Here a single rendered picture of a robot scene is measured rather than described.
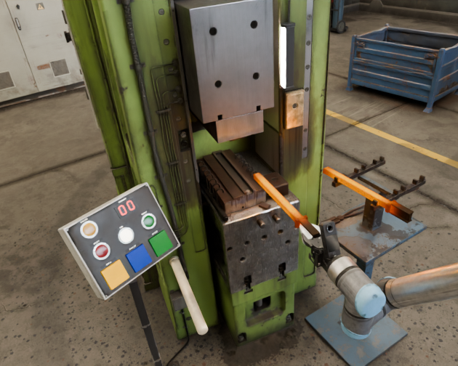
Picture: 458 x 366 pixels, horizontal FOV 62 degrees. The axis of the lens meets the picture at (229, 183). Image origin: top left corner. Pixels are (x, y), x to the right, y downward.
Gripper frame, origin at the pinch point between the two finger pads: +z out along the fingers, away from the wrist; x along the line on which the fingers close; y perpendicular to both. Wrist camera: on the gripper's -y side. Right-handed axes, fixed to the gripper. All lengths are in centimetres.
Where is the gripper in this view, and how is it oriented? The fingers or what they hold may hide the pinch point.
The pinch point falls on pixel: (304, 224)
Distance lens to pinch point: 138.4
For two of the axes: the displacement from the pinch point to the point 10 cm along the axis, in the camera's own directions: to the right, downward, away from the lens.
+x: 9.2, -2.8, 2.7
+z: -3.8, -5.0, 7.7
